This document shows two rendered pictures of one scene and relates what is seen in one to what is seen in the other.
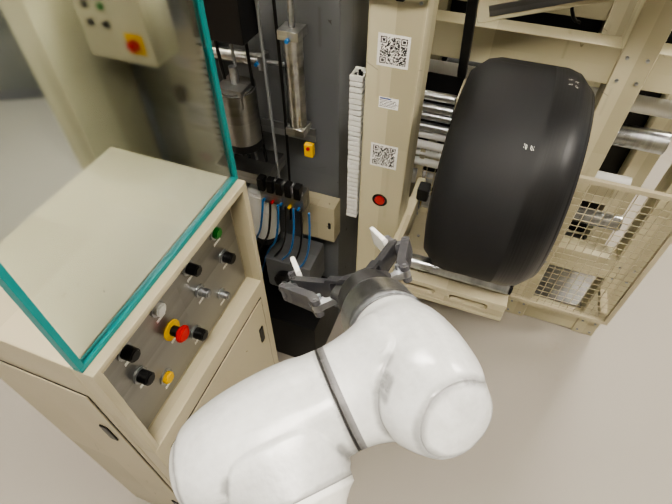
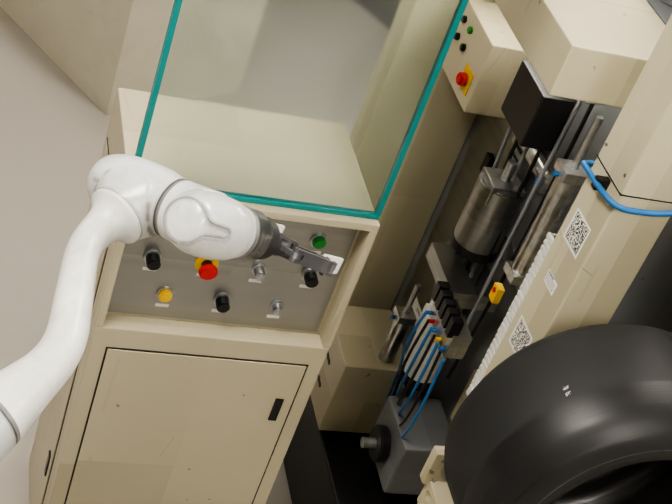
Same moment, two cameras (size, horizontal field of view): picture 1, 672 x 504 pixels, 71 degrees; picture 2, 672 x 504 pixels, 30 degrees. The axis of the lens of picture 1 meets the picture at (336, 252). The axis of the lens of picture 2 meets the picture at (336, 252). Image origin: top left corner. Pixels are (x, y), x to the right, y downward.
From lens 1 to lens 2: 1.72 m
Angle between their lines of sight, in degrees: 36
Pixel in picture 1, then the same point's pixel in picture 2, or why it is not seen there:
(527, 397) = not seen: outside the picture
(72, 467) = not seen: hidden behind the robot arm
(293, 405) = (156, 173)
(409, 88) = (568, 279)
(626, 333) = not seen: outside the picture
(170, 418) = (131, 325)
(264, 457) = (127, 173)
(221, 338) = (233, 336)
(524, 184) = (530, 415)
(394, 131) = (539, 317)
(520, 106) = (606, 361)
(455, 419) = (183, 213)
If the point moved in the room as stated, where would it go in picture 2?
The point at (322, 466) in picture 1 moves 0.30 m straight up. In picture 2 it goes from (136, 196) to (179, 31)
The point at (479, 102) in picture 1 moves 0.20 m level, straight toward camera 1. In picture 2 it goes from (587, 331) to (493, 323)
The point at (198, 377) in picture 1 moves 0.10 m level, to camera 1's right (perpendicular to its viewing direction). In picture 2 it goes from (182, 332) to (202, 363)
